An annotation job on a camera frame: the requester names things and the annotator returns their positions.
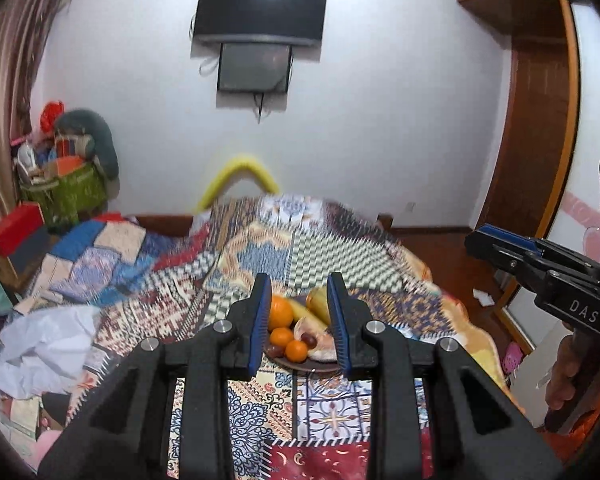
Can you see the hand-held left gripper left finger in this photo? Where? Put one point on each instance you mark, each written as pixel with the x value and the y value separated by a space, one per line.
pixel 262 320

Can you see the grey neck pillow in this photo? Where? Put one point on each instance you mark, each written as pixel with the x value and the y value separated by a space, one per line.
pixel 97 140

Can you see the white crumpled sheet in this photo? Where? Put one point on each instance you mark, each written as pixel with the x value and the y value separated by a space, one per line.
pixel 45 345

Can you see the orange cardboard box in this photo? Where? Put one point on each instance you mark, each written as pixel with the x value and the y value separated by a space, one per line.
pixel 69 165

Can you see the pink slipper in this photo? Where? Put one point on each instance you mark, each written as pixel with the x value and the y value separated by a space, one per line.
pixel 512 359

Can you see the yellow foam tube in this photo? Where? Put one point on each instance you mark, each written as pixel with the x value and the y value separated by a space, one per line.
pixel 235 170

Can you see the person's orange clothing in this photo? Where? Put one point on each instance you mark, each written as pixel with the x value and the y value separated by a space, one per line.
pixel 577 435

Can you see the red fabric item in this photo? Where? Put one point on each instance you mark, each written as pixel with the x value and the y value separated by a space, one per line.
pixel 52 114

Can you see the small orange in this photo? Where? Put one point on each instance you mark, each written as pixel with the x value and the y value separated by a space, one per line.
pixel 281 336
pixel 296 351

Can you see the pale pink peach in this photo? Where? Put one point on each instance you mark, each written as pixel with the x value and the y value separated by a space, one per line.
pixel 324 347

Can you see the sliding door with wooden frame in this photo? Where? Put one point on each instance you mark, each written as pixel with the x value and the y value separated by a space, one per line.
pixel 585 135

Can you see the striped curtain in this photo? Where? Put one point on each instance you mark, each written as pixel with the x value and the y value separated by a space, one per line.
pixel 10 85

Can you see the green fabric bag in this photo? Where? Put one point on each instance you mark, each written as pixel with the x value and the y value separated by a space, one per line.
pixel 65 197

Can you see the red box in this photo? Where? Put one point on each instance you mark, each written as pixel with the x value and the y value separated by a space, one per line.
pixel 15 227

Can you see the brown wooden wardrobe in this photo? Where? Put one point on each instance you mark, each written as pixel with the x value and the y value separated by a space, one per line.
pixel 535 135

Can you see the black wall television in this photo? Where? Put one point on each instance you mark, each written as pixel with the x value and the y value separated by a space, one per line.
pixel 260 10

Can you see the yellow banana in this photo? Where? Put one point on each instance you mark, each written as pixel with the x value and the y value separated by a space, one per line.
pixel 319 305
pixel 299 311

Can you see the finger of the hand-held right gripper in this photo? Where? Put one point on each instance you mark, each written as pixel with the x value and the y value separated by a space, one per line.
pixel 510 236
pixel 490 252

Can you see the patchwork printed blanket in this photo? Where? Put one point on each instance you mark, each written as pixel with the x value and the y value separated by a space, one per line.
pixel 190 285

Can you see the person's right hand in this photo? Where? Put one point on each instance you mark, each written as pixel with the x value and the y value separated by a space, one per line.
pixel 561 375

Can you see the dark red plum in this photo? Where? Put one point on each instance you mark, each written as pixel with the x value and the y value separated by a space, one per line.
pixel 308 340
pixel 276 351

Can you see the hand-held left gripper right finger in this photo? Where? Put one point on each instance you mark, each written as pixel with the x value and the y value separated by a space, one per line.
pixel 336 320

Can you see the dark brown round plate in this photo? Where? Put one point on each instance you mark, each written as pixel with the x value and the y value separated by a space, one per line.
pixel 305 366

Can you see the white paper scrap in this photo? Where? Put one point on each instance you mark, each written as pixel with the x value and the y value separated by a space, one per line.
pixel 482 296

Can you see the large orange with sticker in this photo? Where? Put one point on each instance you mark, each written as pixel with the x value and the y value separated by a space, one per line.
pixel 280 312

